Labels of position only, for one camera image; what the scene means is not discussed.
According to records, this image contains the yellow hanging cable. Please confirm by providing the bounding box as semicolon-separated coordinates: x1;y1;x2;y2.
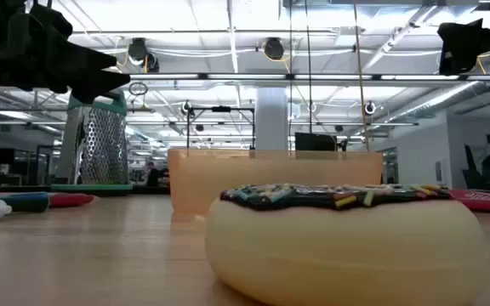
353;0;372;152

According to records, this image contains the black computer monitor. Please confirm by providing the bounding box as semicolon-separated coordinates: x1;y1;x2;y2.
294;132;338;152

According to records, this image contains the teal metal box grater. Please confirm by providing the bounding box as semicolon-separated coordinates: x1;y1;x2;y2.
55;91;134;197

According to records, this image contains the person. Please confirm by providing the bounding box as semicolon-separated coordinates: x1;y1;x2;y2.
145;161;161;187

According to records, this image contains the chocolate sprinkle toy donut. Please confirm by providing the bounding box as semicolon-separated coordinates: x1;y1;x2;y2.
204;182;490;306

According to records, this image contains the red popcorn bag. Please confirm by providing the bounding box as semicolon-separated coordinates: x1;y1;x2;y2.
448;189;490;215
48;191;98;209

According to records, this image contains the black metal stand frame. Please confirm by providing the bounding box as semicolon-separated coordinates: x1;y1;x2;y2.
186;106;256;150

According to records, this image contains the orange translucent plastic bin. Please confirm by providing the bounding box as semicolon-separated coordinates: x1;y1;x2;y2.
167;148;385;222

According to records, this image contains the black round ceiling fixture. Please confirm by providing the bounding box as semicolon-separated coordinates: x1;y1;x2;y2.
128;37;149;60
264;37;285;60

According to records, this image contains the blue small dropper bottle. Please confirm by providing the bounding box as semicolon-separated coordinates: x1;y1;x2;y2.
0;191;50;213

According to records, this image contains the black hanging cable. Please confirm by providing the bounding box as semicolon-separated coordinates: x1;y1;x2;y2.
288;0;293;152

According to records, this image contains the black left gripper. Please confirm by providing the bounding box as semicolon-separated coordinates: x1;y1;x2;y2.
0;0;132;105

